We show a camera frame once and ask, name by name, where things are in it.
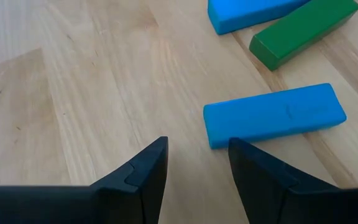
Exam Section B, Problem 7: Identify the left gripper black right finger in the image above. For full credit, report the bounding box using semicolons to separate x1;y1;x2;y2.
228;138;358;224

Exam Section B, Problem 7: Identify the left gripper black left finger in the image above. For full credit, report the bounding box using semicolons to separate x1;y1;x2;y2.
0;136;169;224

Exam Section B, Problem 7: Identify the light blue long block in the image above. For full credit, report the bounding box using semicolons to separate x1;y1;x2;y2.
207;0;311;35
203;82;348;151

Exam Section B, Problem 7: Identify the green long block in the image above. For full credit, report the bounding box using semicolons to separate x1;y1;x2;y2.
249;0;358;72

